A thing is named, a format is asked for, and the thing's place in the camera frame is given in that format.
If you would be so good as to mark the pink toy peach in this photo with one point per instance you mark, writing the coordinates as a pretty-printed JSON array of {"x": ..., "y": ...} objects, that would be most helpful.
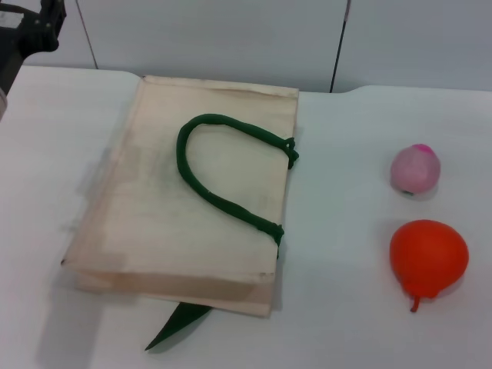
[{"x": 415, "y": 169}]

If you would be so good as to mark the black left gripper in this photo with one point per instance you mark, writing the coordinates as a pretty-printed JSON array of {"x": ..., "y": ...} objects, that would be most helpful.
[{"x": 38, "y": 34}]

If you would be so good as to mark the orange toy fruit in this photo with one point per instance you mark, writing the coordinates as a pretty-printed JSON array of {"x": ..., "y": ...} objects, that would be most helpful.
[{"x": 426, "y": 253}]

